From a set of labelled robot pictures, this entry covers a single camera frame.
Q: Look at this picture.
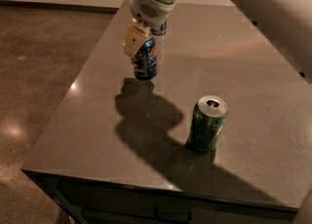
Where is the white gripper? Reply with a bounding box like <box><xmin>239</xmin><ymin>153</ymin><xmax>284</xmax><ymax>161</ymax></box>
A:
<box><xmin>123</xmin><ymin>0</ymin><xmax>175</xmax><ymax>56</ymax></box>

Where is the blue Pepsi can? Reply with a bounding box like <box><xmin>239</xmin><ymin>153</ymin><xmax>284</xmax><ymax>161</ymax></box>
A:
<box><xmin>132</xmin><ymin>37</ymin><xmax>157</xmax><ymax>80</ymax></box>

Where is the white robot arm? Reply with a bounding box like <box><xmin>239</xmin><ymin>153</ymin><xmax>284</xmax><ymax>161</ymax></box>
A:
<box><xmin>123</xmin><ymin>0</ymin><xmax>312</xmax><ymax>84</ymax></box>

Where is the blue silver Red Bull can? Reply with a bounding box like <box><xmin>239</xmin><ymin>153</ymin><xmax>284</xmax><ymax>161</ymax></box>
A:
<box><xmin>151</xmin><ymin>21</ymin><xmax>167</xmax><ymax>36</ymax></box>

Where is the green soda can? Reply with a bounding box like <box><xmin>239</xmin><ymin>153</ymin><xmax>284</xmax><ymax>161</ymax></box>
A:
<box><xmin>187</xmin><ymin>95</ymin><xmax>227</xmax><ymax>152</ymax></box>

